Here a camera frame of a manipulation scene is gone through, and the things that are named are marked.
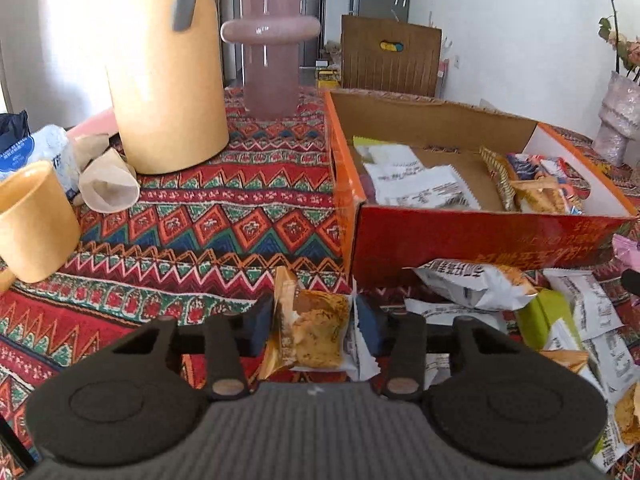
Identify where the pink ring-shaped vase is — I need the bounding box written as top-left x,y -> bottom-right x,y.
220,0 -> 321,120

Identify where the yellow mug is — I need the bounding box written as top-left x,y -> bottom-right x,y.
0,160 -> 82,291

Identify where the orange clear cookie packet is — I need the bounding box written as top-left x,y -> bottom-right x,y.
257,266 -> 355,380

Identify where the beige paper cup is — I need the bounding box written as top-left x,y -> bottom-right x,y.
79,147 -> 141,212

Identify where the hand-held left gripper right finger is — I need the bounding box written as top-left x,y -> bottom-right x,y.
355,296 -> 516,402

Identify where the orange cracker packet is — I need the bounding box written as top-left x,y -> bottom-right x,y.
479,146 -> 522,212

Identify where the pink textured vase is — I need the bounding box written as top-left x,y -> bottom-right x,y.
595,71 -> 640,167

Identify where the white grey snack packet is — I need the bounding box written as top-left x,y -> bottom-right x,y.
361,144 -> 427,167
372,165 -> 482,211

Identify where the pink flat box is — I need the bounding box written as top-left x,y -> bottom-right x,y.
65,107 -> 118,141

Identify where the yellow thermos jug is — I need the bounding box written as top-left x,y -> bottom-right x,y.
105,0 -> 231,175

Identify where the pile of white snack packets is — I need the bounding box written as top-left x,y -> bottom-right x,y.
350,257 -> 640,473

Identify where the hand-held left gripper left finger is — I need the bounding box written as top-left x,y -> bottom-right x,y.
112,294 -> 275,402

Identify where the pink snack packet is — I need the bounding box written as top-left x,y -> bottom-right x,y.
612,234 -> 640,267

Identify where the dark bag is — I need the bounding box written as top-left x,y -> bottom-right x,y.
0,111 -> 32,153

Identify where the small green snack packet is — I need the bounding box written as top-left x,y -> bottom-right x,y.
352,135 -> 401,150

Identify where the red blue snack packet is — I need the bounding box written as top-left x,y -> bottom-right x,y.
506,152 -> 592,198

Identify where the golden cracker packet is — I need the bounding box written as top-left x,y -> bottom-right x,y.
515,180 -> 585,216

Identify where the red cardboard box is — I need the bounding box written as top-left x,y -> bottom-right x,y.
324,89 -> 640,291

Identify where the blue white tissue pack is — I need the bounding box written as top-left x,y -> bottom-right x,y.
0,124 -> 83,206

